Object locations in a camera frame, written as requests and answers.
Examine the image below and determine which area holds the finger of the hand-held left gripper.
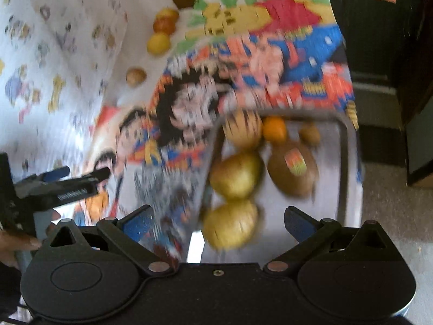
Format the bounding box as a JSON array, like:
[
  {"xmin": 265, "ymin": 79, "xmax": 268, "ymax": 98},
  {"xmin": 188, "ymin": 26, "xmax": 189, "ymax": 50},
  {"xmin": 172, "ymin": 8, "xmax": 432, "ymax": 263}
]
[
  {"xmin": 15, "ymin": 167, "xmax": 70, "ymax": 193},
  {"xmin": 20, "ymin": 167, "xmax": 111, "ymax": 210}
]

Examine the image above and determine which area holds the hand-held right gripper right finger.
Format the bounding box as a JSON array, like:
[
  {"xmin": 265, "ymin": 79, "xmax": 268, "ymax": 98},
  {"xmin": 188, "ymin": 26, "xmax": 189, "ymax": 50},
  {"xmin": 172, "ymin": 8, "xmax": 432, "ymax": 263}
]
[{"xmin": 264, "ymin": 206, "xmax": 389, "ymax": 273}]

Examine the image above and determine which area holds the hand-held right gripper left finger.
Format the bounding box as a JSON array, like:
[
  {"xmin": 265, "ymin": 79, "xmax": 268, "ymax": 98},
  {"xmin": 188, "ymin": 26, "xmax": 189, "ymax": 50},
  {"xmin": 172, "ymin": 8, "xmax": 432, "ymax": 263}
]
[{"xmin": 51, "ymin": 205, "xmax": 170, "ymax": 275}]

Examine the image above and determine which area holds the metal tray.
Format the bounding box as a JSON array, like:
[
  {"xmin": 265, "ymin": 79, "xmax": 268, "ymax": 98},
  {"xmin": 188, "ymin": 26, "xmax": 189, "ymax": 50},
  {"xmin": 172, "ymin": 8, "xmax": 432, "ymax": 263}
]
[{"xmin": 199, "ymin": 108, "xmax": 359, "ymax": 265}]

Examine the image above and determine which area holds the brown kiwi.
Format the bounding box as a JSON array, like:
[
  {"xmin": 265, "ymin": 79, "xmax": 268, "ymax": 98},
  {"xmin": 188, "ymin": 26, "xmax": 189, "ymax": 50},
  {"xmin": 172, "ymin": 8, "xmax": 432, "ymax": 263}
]
[{"xmin": 267, "ymin": 140, "xmax": 319, "ymax": 196}]

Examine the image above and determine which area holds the yellow pear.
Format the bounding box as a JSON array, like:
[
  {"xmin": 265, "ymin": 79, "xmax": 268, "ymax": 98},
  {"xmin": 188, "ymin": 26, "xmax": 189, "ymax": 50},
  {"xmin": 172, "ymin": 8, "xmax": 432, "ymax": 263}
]
[
  {"xmin": 202, "ymin": 198, "xmax": 260, "ymax": 250},
  {"xmin": 209, "ymin": 151, "xmax": 265, "ymax": 200}
]

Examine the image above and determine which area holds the small brown round fruit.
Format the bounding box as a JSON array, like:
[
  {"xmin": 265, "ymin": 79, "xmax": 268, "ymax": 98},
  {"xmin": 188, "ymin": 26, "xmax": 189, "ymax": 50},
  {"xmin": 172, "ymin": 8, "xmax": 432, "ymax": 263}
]
[
  {"xmin": 125, "ymin": 67, "xmax": 147, "ymax": 88},
  {"xmin": 299, "ymin": 123, "xmax": 322, "ymax": 146}
]

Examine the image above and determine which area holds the small orange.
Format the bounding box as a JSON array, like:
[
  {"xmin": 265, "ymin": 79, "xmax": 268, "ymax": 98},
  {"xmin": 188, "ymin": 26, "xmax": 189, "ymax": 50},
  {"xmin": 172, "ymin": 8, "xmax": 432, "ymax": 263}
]
[{"xmin": 262, "ymin": 116, "xmax": 288, "ymax": 143}]

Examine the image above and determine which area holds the striped brown round fruit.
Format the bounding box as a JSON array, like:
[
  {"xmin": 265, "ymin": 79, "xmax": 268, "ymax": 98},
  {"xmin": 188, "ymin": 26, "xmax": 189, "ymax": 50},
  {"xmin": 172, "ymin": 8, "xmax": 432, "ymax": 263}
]
[{"xmin": 222, "ymin": 109, "xmax": 264, "ymax": 150}]

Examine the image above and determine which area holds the person's left hand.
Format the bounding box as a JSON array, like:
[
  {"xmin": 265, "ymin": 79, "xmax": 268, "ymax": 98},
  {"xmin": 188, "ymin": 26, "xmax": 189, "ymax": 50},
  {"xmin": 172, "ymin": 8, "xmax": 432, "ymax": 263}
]
[{"xmin": 0, "ymin": 232, "xmax": 42, "ymax": 267}]

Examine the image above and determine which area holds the white printed muslin blanket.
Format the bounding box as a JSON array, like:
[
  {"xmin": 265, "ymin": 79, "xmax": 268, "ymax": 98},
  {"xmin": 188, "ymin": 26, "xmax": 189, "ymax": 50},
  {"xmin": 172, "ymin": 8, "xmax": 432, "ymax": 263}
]
[{"xmin": 0, "ymin": 0, "xmax": 180, "ymax": 217}]

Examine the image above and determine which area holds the yellow round fruit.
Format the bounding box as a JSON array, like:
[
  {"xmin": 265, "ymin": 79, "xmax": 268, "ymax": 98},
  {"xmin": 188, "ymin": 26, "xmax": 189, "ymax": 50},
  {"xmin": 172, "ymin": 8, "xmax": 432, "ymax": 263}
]
[{"xmin": 147, "ymin": 33, "xmax": 171, "ymax": 56}]

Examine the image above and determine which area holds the cartoon printed mat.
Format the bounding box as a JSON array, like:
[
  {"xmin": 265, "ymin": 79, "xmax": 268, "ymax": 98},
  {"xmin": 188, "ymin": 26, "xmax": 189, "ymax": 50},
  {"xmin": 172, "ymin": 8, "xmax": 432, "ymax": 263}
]
[{"xmin": 81, "ymin": 0, "xmax": 365, "ymax": 265}]

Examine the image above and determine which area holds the red yellow apple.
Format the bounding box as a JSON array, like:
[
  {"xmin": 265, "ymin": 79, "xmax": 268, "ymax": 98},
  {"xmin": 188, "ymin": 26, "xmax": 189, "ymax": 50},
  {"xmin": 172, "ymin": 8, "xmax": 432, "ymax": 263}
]
[{"xmin": 153, "ymin": 8, "xmax": 179, "ymax": 35}]

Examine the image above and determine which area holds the dark cabinet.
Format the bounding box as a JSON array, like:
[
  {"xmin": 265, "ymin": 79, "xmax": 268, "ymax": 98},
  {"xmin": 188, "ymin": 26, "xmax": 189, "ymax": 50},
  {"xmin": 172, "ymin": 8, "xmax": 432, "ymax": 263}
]
[{"xmin": 330, "ymin": 0, "xmax": 433, "ymax": 187}]

